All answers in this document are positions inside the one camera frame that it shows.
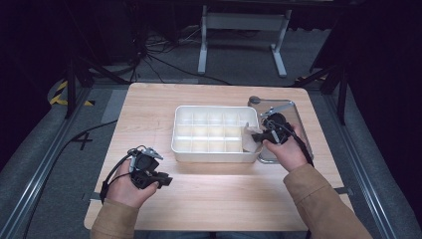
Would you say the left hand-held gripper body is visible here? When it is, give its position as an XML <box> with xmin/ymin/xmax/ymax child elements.
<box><xmin>127</xmin><ymin>145</ymin><xmax>165</xmax><ymax>190</ymax></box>

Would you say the metal tray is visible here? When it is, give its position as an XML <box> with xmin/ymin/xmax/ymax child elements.
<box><xmin>247</xmin><ymin>96</ymin><xmax>315</xmax><ymax>165</ymax></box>

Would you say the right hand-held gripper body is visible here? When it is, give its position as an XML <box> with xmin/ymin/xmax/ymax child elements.
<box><xmin>260</xmin><ymin>102</ymin><xmax>295</xmax><ymax>145</ymax></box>

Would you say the white compartment storage box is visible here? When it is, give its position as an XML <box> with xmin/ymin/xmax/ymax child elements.
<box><xmin>170</xmin><ymin>105</ymin><xmax>264</xmax><ymax>164</ymax></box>

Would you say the bundle of floor cables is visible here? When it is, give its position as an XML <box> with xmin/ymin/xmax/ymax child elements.
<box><xmin>130</xmin><ymin>24</ymin><xmax>233</xmax><ymax>86</ymax></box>

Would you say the person's right hand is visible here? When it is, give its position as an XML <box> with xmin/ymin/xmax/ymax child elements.
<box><xmin>263</xmin><ymin>123</ymin><xmax>309</xmax><ymax>173</ymax></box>

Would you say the beige sock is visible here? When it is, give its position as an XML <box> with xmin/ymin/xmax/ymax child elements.
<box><xmin>241</xmin><ymin>121</ymin><xmax>264</xmax><ymax>154</ymax></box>

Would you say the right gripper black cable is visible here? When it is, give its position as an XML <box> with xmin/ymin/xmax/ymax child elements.
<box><xmin>268</xmin><ymin>119</ymin><xmax>316</xmax><ymax>168</ymax></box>

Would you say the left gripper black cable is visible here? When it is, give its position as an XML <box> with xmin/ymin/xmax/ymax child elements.
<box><xmin>99</xmin><ymin>147</ymin><xmax>137</xmax><ymax>204</ymax></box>

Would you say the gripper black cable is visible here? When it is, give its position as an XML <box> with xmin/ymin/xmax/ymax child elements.
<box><xmin>99</xmin><ymin>147</ymin><xmax>137</xmax><ymax>204</ymax></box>
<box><xmin>268</xmin><ymin>119</ymin><xmax>316</xmax><ymax>168</ymax></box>

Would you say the person's left hand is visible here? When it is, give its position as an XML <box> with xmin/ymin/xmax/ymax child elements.
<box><xmin>105</xmin><ymin>161</ymin><xmax>160</xmax><ymax>209</ymax></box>

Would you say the black tripod stand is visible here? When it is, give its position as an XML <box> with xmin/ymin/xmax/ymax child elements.
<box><xmin>293</xmin><ymin>61</ymin><xmax>350</xmax><ymax>126</ymax></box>
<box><xmin>64</xmin><ymin>54</ymin><xmax>129</xmax><ymax>120</ymax></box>

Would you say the aluminium rail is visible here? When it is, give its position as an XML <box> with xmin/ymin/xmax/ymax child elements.
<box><xmin>0</xmin><ymin>87</ymin><xmax>93</xmax><ymax>239</ymax></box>
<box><xmin>322</xmin><ymin>93</ymin><xmax>399</xmax><ymax>239</ymax></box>

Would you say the white metal stand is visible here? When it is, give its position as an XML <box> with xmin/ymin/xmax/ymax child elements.
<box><xmin>197</xmin><ymin>4</ymin><xmax>294</xmax><ymax>79</ymax></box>

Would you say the black floor cable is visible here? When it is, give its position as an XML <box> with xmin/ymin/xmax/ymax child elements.
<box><xmin>22</xmin><ymin>119</ymin><xmax>119</xmax><ymax>239</ymax></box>

